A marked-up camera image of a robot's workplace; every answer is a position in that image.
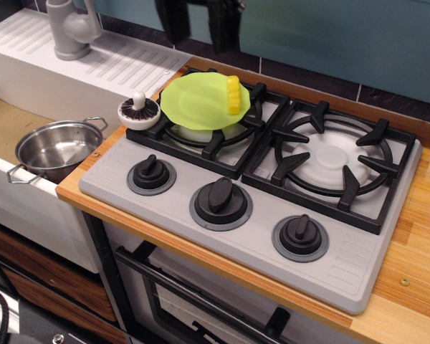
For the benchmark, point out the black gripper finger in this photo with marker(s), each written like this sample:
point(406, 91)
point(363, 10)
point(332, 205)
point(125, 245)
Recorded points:
point(174, 19)
point(224, 21)

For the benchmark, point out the yellow toy fry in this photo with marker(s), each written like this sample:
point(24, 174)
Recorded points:
point(233, 95)

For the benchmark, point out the green plastic plate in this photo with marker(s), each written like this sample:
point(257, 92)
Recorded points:
point(198, 101)

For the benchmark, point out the white toy mushroom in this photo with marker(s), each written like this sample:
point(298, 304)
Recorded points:
point(139, 112)

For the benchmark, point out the white toy sink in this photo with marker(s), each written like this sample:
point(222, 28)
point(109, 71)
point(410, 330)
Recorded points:
point(37, 88)

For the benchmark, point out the small steel pot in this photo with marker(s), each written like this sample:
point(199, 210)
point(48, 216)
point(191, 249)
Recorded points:
point(54, 150)

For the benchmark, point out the grey toy faucet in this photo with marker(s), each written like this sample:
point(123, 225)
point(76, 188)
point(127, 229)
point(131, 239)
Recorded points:
point(72, 32)

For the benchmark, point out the right black burner grate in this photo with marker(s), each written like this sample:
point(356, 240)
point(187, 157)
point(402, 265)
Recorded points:
point(347, 168)

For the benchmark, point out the left black stove knob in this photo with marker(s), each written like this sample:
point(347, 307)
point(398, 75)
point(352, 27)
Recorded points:
point(151, 176)

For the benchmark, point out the black stove knob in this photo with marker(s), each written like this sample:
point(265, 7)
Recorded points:
point(221, 205)
point(151, 176)
point(300, 239)

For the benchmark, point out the middle black stove knob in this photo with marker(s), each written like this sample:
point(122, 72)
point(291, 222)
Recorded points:
point(221, 205)

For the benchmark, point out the right black stove knob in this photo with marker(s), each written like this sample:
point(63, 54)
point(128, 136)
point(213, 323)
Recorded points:
point(300, 239)

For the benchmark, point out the grey toy stove top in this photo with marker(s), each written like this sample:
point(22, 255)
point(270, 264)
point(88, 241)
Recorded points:
point(344, 277)

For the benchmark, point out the toy oven door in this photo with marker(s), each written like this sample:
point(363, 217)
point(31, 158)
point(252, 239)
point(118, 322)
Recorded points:
point(194, 317)

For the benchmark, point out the wooden drawer fronts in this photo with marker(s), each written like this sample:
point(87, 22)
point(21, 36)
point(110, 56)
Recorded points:
point(59, 287)

